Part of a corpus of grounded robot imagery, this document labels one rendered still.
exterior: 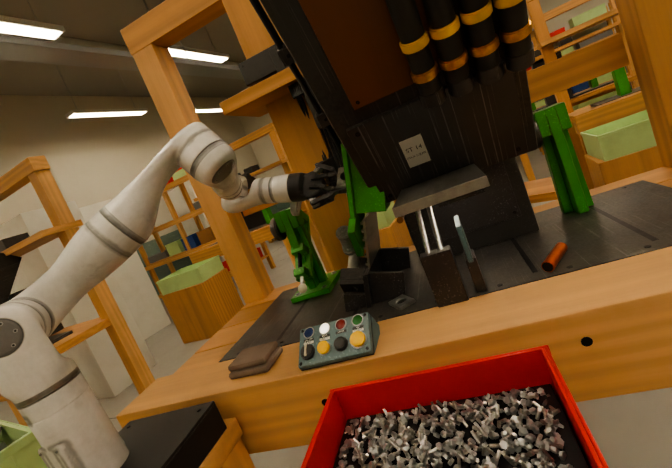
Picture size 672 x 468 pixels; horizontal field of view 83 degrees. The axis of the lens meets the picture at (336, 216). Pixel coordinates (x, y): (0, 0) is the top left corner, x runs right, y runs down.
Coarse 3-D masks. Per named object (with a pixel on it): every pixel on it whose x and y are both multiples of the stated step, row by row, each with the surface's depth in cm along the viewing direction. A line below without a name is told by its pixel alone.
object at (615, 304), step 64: (640, 256) 64; (384, 320) 79; (448, 320) 68; (512, 320) 61; (576, 320) 56; (640, 320) 54; (192, 384) 86; (256, 384) 74; (320, 384) 70; (576, 384) 59; (640, 384) 56; (256, 448) 78
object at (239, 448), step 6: (240, 438) 75; (240, 444) 75; (234, 450) 73; (240, 450) 74; (246, 450) 76; (228, 456) 71; (234, 456) 72; (240, 456) 74; (246, 456) 75; (228, 462) 71; (234, 462) 72; (240, 462) 73; (246, 462) 75; (252, 462) 76
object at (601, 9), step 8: (592, 8) 792; (600, 8) 788; (576, 16) 805; (584, 16) 801; (592, 16) 796; (576, 24) 809; (608, 24) 819; (552, 32) 829; (560, 32) 824; (608, 32) 793; (616, 32) 788; (592, 40) 807; (600, 40) 798; (536, 48) 839; (568, 48) 826; (600, 80) 818; (608, 80) 813; (576, 88) 838; (584, 88) 833; (536, 104) 877; (544, 104) 871
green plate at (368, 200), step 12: (348, 156) 84; (348, 168) 83; (348, 180) 84; (360, 180) 84; (348, 192) 84; (360, 192) 85; (372, 192) 84; (348, 204) 85; (360, 204) 86; (372, 204) 85; (384, 204) 84; (360, 216) 91; (360, 228) 90
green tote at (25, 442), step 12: (0, 420) 96; (12, 432) 89; (24, 432) 82; (12, 444) 77; (24, 444) 78; (36, 444) 80; (0, 456) 75; (12, 456) 76; (24, 456) 78; (36, 456) 80
